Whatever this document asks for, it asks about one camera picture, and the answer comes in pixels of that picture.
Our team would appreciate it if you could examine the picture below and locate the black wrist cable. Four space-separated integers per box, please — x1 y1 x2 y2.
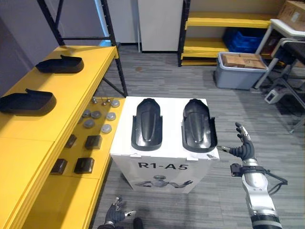
262 168 288 194

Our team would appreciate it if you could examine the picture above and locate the brown cardboard box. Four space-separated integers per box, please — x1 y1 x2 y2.
222 53 267 70

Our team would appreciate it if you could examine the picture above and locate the yellow shelf rack with bins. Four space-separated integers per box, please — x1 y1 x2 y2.
177 0 277 67

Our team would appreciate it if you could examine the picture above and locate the black plastic housing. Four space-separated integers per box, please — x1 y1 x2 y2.
0 88 57 117
181 98 218 154
35 54 84 73
130 97 164 152

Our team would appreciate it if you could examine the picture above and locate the black rectangular block part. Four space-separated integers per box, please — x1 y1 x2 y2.
64 134 77 148
50 158 68 175
84 135 102 150
73 157 95 174

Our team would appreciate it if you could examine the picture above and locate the large cardboard box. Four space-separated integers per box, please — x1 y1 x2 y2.
276 0 305 24

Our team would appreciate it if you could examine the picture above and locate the dark robot foot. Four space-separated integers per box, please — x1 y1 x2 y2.
132 217 144 229

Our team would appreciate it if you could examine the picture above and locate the white cabinet panel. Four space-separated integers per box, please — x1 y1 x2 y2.
137 0 184 53

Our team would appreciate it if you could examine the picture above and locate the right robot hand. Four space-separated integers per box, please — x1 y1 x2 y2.
221 122 257 161

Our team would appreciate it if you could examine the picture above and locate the white power adapter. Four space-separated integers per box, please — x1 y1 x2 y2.
265 90 282 104

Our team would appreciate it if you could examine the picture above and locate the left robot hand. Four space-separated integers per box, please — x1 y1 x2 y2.
104 197 137 226

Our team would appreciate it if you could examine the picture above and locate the yellow metal shelf rack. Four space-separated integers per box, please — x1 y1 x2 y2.
0 0 128 229

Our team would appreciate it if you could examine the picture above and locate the white table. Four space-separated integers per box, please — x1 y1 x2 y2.
250 19 305 90

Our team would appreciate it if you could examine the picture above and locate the grey plastic storage tote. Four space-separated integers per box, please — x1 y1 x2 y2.
213 52 269 90

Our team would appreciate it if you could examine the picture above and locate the black folding chair frame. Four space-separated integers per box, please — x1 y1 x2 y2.
259 37 305 134

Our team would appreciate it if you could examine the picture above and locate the white printed cardboard box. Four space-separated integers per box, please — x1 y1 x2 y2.
110 96 220 194

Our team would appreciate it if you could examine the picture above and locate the blue plastic crate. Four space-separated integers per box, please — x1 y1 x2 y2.
223 29 265 54

